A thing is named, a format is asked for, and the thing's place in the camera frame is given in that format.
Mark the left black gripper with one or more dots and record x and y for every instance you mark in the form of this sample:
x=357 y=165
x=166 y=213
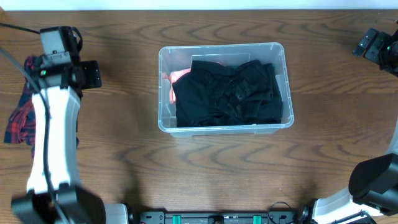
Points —
x=91 y=73

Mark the black garment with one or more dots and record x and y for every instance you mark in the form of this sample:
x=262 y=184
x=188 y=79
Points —
x=212 y=94

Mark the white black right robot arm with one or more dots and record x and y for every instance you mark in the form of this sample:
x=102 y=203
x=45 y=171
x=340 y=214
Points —
x=372 y=188

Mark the dark green garment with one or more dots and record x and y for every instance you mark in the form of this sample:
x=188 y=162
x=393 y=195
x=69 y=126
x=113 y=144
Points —
x=273 y=67

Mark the red navy plaid shirt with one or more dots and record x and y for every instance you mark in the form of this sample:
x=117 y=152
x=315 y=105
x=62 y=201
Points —
x=21 y=124

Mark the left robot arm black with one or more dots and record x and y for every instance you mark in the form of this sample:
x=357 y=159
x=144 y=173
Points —
x=54 y=190

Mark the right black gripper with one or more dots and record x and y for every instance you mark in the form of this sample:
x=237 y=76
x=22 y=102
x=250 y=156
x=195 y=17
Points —
x=383 y=40

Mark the pink shirt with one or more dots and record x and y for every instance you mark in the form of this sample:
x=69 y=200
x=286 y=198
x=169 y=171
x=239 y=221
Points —
x=174 y=76

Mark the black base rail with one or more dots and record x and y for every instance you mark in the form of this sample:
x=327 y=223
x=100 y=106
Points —
x=157 y=217

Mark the clear plastic storage bin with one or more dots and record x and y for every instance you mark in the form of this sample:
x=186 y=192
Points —
x=175 y=58

